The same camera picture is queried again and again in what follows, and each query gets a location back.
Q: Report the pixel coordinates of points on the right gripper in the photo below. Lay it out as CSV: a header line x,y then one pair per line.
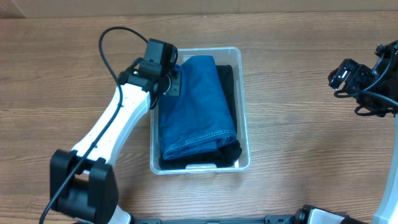
x,y
337,75

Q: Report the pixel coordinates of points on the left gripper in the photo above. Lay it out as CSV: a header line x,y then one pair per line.
x,y
176,88

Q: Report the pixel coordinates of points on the blue denim jeans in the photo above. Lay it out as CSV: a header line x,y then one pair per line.
x,y
198,120

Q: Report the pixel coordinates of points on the black cloth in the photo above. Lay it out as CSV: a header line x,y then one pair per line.
x,y
182,162
227,155
225,74

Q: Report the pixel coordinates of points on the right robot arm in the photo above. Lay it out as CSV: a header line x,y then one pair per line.
x,y
374,89

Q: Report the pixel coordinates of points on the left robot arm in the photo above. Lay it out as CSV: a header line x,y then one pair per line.
x,y
82,180

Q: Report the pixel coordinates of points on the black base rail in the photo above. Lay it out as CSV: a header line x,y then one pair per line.
x,y
268,219

